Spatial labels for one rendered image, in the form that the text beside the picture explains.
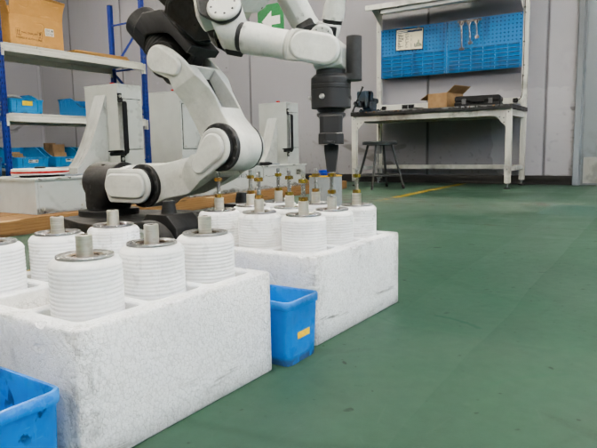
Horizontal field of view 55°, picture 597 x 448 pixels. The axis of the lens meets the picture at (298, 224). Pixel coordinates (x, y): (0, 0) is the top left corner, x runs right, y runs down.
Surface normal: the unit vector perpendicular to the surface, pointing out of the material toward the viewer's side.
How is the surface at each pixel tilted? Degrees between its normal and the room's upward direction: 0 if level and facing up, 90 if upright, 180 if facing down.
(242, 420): 0
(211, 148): 90
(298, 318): 92
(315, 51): 90
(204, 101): 90
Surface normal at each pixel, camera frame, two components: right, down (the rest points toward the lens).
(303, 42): -0.29, 0.13
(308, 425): -0.02, -0.99
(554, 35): -0.53, 0.12
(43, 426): 0.83, 0.09
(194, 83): -0.33, 0.50
